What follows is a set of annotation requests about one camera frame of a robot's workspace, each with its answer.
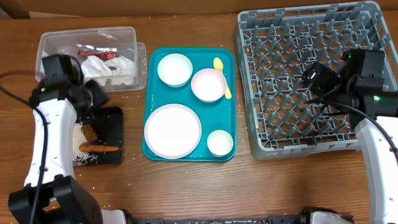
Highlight black waste tray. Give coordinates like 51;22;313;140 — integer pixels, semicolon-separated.
72;107;124;166

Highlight clear plastic bin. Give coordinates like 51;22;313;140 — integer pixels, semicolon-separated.
35;27;147;91

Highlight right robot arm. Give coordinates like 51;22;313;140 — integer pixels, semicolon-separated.
300;49;397;223

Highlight red snack wrapper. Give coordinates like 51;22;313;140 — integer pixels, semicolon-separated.
76;44;118;59

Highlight teal serving tray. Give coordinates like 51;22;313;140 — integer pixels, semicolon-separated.
142;47;236;162

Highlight grey dishwasher rack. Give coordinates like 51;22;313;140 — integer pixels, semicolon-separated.
235;1;397;160

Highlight yellow plastic spoon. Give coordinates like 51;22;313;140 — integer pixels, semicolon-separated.
213;57;232;100

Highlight small white bowl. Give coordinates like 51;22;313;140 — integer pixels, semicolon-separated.
157;54;193;88

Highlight carrot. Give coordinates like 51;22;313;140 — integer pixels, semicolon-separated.
79;143;120;152

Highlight white napkin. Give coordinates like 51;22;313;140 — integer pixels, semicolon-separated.
81;55;136;86

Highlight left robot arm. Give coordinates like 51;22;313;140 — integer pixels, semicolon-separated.
8;54;109;223

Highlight large white plate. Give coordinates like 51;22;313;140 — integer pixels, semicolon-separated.
144;103;202;159

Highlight pile of rice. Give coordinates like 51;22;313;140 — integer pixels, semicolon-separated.
72;123;97;166

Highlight white cup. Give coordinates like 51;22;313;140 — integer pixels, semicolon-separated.
207;129;234;157

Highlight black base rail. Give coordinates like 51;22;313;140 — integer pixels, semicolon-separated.
102;207;355;224

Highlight white bowl with rice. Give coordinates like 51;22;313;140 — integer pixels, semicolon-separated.
191;68;227;103

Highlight brown food piece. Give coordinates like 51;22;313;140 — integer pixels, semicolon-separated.
80;124;98;142

